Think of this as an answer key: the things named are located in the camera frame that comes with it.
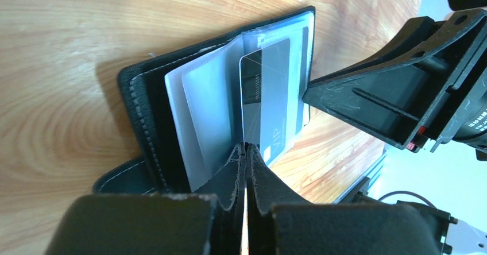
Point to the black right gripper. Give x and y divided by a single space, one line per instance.
427 83

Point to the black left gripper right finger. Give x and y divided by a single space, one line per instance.
280 221

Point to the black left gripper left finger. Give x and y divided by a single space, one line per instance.
207 221

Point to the black leather card holder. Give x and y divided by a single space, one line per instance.
185 106

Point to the black VIP credit card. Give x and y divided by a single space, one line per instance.
264 86

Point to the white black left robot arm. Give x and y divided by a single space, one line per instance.
246 196

